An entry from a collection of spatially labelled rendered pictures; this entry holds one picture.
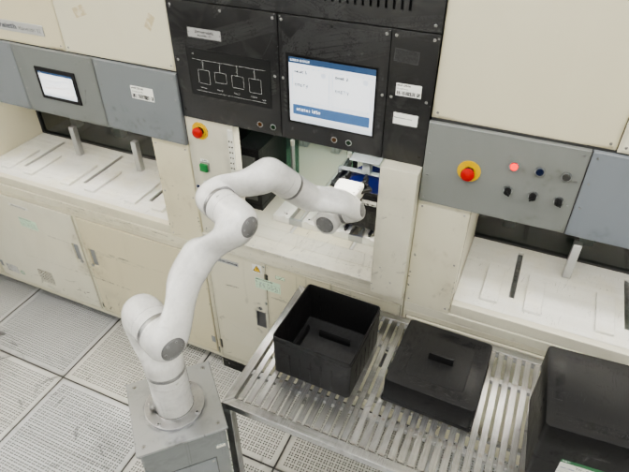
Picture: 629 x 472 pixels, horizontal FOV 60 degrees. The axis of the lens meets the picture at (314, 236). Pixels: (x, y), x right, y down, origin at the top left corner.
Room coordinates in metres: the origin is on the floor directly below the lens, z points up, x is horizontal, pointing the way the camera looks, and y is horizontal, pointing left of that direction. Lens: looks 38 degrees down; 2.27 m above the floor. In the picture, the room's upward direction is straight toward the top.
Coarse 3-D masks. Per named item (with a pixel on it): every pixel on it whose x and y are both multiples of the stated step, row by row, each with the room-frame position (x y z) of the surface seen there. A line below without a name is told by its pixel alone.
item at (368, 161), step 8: (360, 160) 1.80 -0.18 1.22; (368, 160) 1.80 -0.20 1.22; (376, 160) 1.80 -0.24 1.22; (344, 168) 1.87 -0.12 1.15; (352, 168) 1.87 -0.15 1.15; (368, 168) 1.82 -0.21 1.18; (336, 176) 1.84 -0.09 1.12; (376, 176) 1.81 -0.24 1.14; (360, 200) 1.74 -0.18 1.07; (368, 200) 1.73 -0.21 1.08; (376, 200) 1.72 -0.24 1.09; (368, 208) 1.73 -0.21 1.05; (376, 208) 1.72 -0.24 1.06; (368, 216) 1.74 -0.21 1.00; (352, 224) 1.76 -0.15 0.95; (360, 224) 1.75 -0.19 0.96; (368, 224) 1.74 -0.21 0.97
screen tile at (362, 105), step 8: (336, 80) 1.57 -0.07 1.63; (344, 80) 1.56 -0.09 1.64; (352, 80) 1.55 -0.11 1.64; (360, 80) 1.54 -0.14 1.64; (368, 80) 1.53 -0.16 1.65; (344, 88) 1.56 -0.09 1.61; (352, 88) 1.55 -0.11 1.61; (360, 88) 1.54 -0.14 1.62; (368, 88) 1.53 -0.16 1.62; (336, 96) 1.57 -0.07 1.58; (344, 96) 1.56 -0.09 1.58; (360, 96) 1.54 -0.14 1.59; (368, 96) 1.53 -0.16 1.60; (336, 104) 1.57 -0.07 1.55; (344, 104) 1.56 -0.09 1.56; (352, 104) 1.55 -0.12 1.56; (360, 104) 1.54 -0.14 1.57; (368, 104) 1.53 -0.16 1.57; (368, 112) 1.53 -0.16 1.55
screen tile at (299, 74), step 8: (296, 72) 1.62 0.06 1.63; (304, 72) 1.61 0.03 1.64; (312, 72) 1.60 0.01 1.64; (328, 72) 1.58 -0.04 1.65; (296, 80) 1.62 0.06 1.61; (304, 80) 1.61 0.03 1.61; (312, 80) 1.60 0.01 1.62; (320, 80) 1.59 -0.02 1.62; (328, 80) 1.58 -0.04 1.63; (296, 88) 1.62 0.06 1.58; (320, 88) 1.59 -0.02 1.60; (328, 88) 1.58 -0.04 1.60; (296, 96) 1.62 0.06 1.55; (304, 96) 1.61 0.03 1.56; (312, 96) 1.60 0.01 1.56; (320, 96) 1.59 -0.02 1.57; (328, 96) 1.58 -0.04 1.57; (320, 104) 1.59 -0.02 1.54; (328, 104) 1.58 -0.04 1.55
